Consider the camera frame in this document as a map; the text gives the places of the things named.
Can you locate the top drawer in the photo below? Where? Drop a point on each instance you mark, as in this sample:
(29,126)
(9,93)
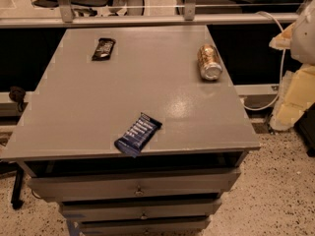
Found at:
(134,185)

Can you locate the blue snack bar wrapper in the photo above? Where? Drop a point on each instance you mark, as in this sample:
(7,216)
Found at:
(138,135)

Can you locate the orange soda can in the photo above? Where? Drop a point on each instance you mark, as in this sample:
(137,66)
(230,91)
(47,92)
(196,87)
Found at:
(209,62)

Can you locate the black rxbar chocolate bar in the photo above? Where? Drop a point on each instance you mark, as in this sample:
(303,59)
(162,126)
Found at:
(104,49)

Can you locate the drawer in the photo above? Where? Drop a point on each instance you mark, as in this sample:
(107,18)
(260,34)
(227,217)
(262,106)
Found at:
(141,210)
(134,185)
(135,226)

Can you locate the grey drawer cabinet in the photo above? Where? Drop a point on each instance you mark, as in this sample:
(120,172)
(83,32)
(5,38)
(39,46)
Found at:
(81,107)

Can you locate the middle drawer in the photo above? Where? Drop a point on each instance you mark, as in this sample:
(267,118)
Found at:
(141,210)

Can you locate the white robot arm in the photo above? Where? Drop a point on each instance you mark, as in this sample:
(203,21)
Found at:
(302,46)

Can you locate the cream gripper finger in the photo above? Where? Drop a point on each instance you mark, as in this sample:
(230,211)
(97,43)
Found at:
(296,95)
(282,40)

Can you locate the metal railing frame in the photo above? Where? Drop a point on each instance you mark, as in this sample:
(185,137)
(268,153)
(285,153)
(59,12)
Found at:
(64,14)

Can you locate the bottom drawer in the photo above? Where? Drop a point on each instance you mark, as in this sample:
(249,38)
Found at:
(135,226)

